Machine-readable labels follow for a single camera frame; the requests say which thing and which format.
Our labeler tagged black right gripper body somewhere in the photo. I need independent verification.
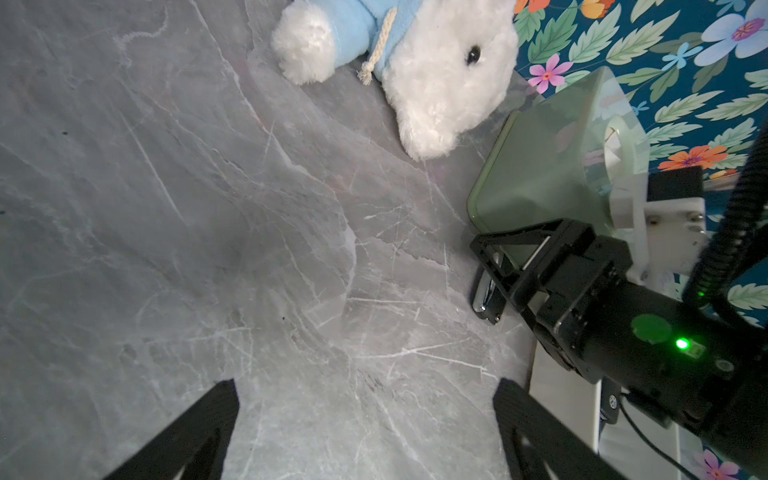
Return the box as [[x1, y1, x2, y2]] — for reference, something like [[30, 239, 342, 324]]
[[527, 224, 720, 420]]

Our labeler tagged white teddy bear blue shirt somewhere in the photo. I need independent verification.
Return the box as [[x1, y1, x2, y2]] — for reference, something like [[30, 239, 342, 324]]
[[271, 1, 519, 160]]

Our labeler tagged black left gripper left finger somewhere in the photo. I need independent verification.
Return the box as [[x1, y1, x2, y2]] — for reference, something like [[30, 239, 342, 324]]
[[106, 379, 240, 480]]

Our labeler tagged black slim Porsche key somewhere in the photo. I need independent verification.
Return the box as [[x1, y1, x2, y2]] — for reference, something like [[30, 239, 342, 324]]
[[471, 268, 507, 325]]

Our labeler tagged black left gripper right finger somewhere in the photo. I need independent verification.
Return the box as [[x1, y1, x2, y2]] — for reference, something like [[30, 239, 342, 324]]
[[493, 378, 623, 480]]

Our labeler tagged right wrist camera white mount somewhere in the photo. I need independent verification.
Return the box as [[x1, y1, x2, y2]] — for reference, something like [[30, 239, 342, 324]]
[[610, 167, 708, 293]]

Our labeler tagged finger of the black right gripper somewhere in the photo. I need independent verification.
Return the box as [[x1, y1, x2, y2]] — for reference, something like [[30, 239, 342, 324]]
[[470, 219, 579, 300]]

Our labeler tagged green tissue box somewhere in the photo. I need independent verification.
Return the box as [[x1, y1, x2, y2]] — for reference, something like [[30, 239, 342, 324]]
[[467, 67, 650, 236]]

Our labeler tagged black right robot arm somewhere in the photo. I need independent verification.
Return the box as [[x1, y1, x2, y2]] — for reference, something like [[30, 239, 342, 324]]
[[471, 219, 767, 478]]

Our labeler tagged white storage box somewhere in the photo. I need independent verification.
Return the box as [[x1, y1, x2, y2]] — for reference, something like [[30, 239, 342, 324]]
[[529, 345, 685, 479]]

